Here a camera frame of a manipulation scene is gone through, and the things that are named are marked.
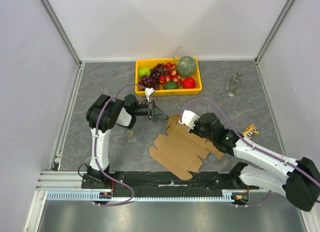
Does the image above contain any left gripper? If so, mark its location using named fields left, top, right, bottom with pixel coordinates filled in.
left=132, top=99, right=169, bottom=121

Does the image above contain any brown cardboard box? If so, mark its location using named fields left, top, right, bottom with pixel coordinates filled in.
left=149, top=114, right=224, bottom=181

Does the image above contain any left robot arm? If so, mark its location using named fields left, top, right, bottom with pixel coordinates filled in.
left=86, top=94, right=169, bottom=189

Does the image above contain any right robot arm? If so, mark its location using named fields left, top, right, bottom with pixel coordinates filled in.
left=180, top=110, right=320, bottom=212

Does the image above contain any green avocado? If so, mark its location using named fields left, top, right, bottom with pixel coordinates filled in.
left=163, top=81, right=180, bottom=90

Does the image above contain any dark purple grape bunch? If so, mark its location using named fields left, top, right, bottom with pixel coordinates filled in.
left=138, top=75, right=160, bottom=90

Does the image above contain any small clear snack wrapper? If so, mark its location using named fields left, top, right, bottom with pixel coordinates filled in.
left=127, top=130, right=137, bottom=143

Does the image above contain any yellow candy bag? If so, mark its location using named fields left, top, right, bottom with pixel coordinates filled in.
left=241, top=123, right=259, bottom=139

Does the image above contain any red cherry bunch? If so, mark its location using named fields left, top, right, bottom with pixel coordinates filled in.
left=158, top=62, right=182, bottom=86

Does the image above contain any red tomato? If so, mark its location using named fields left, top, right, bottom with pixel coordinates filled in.
left=182, top=77, right=196, bottom=89

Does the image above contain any green apple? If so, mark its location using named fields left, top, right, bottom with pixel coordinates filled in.
left=138, top=67, right=151, bottom=77

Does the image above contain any clear glass bottle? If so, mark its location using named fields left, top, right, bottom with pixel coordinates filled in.
left=226, top=71, right=243, bottom=97

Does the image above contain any yellow plastic tray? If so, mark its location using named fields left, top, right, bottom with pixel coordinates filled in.
left=134, top=57, right=203, bottom=97

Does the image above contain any green netted melon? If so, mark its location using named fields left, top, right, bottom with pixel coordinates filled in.
left=177, top=56, right=197, bottom=77

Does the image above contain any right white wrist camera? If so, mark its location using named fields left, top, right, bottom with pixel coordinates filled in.
left=179, top=110, right=200, bottom=129

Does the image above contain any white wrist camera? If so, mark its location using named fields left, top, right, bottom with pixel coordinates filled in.
left=179, top=110, right=200, bottom=129
left=144, top=88, right=156, bottom=102

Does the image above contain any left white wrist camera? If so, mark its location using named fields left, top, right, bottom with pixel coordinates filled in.
left=144, top=88, right=156, bottom=102

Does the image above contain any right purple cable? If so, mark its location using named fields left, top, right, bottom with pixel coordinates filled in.
left=183, top=97, right=320, bottom=208

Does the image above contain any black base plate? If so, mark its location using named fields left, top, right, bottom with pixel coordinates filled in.
left=81, top=171, right=258, bottom=195

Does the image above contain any grey slotted cable duct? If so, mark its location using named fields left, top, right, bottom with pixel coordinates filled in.
left=46, top=190, right=235, bottom=203

